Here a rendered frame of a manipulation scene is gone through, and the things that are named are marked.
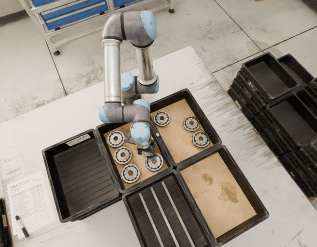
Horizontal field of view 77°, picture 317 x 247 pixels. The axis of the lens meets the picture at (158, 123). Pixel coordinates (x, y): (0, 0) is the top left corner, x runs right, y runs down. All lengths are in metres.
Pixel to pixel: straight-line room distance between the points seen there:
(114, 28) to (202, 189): 0.90
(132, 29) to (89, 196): 0.86
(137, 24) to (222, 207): 0.98
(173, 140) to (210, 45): 1.86
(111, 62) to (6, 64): 2.38
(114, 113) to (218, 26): 2.47
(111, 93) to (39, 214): 0.87
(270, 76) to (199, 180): 1.27
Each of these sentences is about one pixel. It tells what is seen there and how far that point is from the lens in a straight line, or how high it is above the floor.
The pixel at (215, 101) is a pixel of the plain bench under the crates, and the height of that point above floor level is 0.70.
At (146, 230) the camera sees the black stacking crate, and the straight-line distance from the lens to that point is 1.14.
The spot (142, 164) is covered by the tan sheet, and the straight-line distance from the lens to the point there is 1.16.
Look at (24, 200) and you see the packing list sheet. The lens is 1.50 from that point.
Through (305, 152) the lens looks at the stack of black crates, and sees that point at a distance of 1.88.
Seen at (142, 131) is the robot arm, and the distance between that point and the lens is 0.80.
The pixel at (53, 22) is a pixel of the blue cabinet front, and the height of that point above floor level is 0.39.
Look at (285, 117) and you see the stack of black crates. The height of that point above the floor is 0.38.
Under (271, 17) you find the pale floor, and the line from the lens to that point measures 3.50.
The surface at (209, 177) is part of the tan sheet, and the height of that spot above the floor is 0.83.
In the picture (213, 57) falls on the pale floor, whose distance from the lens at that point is 2.72.
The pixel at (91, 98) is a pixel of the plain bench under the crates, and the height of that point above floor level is 0.70.
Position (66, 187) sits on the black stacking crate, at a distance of 1.25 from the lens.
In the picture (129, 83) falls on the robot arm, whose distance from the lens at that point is 1.24.
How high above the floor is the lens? 1.96
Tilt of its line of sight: 67 degrees down
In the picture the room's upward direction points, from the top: 1 degrees counter-clockwise
